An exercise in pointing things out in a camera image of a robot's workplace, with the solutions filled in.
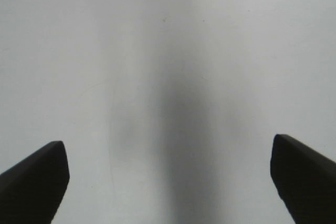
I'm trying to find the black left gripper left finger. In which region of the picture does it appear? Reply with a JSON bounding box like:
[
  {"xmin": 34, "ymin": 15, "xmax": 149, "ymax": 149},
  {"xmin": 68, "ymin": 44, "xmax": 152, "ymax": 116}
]
[{"xmin": 1, "ymin": 141, "xmax": 69, "ymax": 223}]

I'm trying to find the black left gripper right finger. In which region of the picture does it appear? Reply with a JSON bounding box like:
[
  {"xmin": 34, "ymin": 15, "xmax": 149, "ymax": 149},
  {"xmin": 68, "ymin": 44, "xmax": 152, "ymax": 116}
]
[{"xmin": 270, "ymin": 134, "xmax": 335, "ymax": 223}]

